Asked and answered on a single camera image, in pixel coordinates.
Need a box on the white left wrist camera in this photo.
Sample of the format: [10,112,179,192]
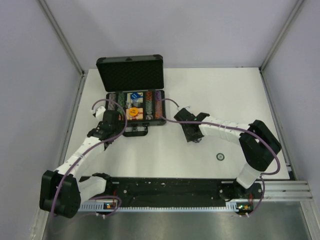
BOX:
[91,106,106,119]

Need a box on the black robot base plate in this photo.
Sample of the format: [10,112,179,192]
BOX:
[82,176,266,208]

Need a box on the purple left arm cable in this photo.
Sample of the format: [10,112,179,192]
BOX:
[49,98,129,218]

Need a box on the grey slotted cable duct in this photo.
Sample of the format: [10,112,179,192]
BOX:
[78,200,253,213]

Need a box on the black poker set case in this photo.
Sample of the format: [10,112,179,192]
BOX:
[96,54,166,137]

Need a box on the blue playing card deck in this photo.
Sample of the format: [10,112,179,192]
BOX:
[126,92,144,103]

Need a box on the red playing card deck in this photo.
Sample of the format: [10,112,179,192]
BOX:
[126,107,144,121]

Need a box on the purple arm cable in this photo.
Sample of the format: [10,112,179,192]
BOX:
[49,98,129,218]
[159,97,280,218]

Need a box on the orange black chip stack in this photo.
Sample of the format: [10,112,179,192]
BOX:
[155,100,163,119]
[145,91,153,102]

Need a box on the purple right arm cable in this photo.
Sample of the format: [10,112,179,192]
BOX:
[159,97,280,218]

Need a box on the blue orange chip stack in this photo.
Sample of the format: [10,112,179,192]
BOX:
[107,93,117,111]

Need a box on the orange black lower chip stack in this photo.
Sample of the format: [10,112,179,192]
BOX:
[155,100,163,119]

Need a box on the orange big blind button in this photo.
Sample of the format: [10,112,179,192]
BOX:
[129,107,139,117]

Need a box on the silver key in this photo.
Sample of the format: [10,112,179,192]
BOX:
[132,101,141,108]

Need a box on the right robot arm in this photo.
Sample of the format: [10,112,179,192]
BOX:
[174,108,282,198]

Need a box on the blue small blind button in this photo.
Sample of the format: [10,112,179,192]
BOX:
[130,92,141,100]

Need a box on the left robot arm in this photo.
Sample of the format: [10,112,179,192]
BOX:
[39,109,124,219]

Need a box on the purple black chip stack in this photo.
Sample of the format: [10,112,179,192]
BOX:
[154,90,162,102]

